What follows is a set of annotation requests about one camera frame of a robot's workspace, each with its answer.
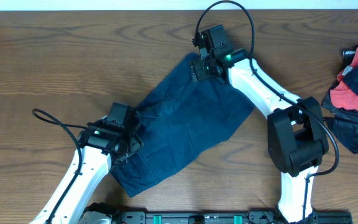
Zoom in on dark blue denim shorts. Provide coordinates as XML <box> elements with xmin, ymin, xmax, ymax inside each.
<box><xmin>111</xmin><ymin>53</ymin><xmax>254</xmax><ymax>197</ymax></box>

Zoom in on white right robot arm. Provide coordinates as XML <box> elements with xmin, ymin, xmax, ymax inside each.
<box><xmin>190</xmin><ymin>49</ymin><xmax>329</xmax><ymax>223</ymax></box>

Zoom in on dark navy garment under pile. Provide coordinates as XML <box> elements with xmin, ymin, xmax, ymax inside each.
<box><xmin>321</xmin><ymin>81</ymin><xmax>358</xmax><ymax>154</ymax></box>

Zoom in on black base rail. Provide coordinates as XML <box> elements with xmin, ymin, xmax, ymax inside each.
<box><xmin>82</xmin><ymin>202</ymin><xmax>354</xmax><ymax>224</ymax></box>

